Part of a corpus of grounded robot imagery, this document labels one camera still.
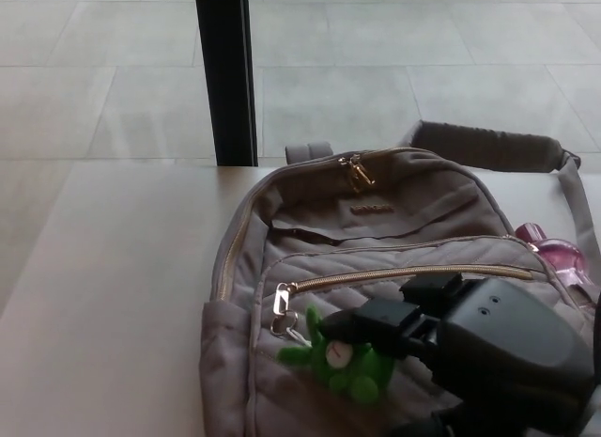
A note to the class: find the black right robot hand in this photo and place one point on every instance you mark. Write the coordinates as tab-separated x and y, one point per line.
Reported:
497	352

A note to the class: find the grey quilted backpack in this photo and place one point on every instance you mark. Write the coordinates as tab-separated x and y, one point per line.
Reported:
300	249

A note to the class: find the pink translucent water bottle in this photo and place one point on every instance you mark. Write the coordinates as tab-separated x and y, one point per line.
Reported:
559	258

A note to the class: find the black vertical post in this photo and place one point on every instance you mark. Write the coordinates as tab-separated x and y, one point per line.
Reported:
227	75

